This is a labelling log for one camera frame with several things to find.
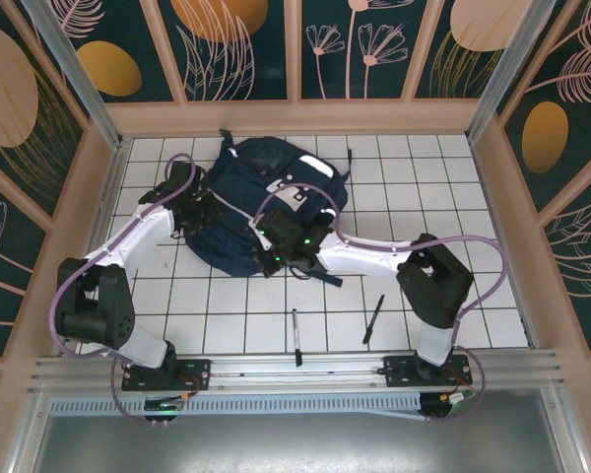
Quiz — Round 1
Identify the navy blue backpack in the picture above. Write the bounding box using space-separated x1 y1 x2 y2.
181 128 355 288

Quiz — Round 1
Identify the black and white marker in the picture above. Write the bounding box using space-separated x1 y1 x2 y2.
292 308 304 367

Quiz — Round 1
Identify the black pen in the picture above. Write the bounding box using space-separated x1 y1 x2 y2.
362 294 386 345

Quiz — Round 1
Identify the small controller board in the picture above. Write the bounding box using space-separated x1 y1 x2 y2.
144 399 184 426
421 391 474 424

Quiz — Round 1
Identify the grey metal sheet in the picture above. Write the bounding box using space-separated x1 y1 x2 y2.
9 388 587 473

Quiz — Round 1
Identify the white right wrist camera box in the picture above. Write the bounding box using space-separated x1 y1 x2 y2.
248 220 272 250

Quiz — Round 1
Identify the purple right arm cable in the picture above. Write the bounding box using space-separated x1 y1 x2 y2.
253 181 506 425

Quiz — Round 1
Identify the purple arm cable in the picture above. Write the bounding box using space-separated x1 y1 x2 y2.
51 152 203 426
253 181 506 425

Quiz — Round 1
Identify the aluminium side rail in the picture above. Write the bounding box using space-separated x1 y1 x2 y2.
467 140 541 349
58 140 132 357

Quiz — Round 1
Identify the aluminium mounting rail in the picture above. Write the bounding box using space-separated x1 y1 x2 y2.
27 348 567 395

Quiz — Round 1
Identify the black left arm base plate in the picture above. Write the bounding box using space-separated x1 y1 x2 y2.
121 358 212 393

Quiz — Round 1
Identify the grey slotted cable duct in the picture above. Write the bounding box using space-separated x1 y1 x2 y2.
48 391 469 421

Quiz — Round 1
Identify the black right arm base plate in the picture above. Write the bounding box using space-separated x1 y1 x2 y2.
382 355 474 388

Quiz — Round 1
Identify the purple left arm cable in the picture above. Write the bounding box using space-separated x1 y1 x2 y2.
51 152 203 426

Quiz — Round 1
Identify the aluminium frame post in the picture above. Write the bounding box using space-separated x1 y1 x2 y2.
19 0 132 152
465 0 556 144

